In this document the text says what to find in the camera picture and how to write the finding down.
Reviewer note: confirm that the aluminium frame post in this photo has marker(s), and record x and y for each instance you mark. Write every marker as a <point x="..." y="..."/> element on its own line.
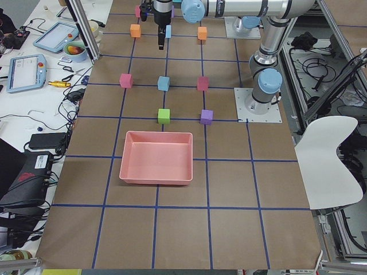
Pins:
<point x="80" y="19"/>

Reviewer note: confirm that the orange foam block base side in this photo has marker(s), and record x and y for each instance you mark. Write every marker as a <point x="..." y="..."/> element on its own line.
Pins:
<point x="202" y="33"/>

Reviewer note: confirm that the cream bowl with lemon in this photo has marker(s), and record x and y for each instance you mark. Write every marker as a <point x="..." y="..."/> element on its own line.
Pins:
<point x="94" y="27"/>

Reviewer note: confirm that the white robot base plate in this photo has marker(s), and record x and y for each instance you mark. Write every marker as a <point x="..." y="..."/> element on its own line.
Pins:
<point x="251" y="111"/>

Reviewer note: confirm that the pink foam block left side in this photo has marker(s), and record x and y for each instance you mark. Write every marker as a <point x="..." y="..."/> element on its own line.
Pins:
<point x="126" y="80"/>

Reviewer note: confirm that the silver robot arm near pink tray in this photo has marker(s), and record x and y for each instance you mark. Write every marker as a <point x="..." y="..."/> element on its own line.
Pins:
<point x="276" y="17"/>

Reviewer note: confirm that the blue teach pendant upper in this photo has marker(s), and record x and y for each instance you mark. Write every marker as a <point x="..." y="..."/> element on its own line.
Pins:
<point x="57" y="37"/>

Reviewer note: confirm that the pink plastic tray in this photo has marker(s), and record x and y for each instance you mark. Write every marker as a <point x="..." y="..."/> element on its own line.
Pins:
<point x="157" y="158"/>

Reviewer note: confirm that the light blue foam block base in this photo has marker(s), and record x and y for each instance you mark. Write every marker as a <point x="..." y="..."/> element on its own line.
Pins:
<point x="163" y="83"/>

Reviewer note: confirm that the blue teach pendant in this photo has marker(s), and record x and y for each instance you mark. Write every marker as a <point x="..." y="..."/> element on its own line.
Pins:
<point x="26" y="73"/>
<point x="57" y="37"/>

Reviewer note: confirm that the scissors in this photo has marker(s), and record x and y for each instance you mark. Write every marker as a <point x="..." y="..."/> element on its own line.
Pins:
<point x="69" y="77"/>

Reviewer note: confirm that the purple foam block near pink tray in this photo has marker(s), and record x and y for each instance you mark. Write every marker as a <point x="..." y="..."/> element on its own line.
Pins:
<point x="206" y="117"/>

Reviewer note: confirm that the gold cylinder tool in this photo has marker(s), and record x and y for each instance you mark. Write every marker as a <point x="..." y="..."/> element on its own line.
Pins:
<point x="59" y="84"/>

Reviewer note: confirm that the black box device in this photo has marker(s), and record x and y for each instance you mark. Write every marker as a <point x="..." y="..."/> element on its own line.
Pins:
<point x="23" y="179"/>

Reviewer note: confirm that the black idle gripper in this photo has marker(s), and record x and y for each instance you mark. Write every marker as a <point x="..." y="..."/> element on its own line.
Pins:
<point x="162" y="15"/>

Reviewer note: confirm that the pink foam block far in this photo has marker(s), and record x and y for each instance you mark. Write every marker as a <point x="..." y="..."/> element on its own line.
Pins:
<point x="137" y="11"/>

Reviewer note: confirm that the blue bowl with fruit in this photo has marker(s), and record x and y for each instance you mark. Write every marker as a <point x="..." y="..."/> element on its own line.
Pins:
<point x="76" y="51"/>

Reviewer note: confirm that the green foam block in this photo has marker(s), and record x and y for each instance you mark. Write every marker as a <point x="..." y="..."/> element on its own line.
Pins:
<point x="163" y="116"/>

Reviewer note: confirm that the blue teach pendant lower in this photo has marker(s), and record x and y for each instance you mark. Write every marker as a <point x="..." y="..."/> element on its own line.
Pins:
<point x="26" y="73"/>

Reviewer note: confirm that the magenta foam block near base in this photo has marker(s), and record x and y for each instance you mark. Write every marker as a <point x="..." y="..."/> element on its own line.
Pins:
<point x="202" y="83"/>

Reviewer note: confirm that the orange foam block window side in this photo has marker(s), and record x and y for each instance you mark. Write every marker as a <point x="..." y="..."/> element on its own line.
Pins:
<point x="135" y="30"/>

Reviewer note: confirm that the black power adapter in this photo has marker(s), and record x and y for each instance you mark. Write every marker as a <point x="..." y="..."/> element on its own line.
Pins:
<point x="46" y="140"/>

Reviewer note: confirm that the white chair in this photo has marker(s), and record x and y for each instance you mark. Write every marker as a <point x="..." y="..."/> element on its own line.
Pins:
<point x="327" y="181"/>

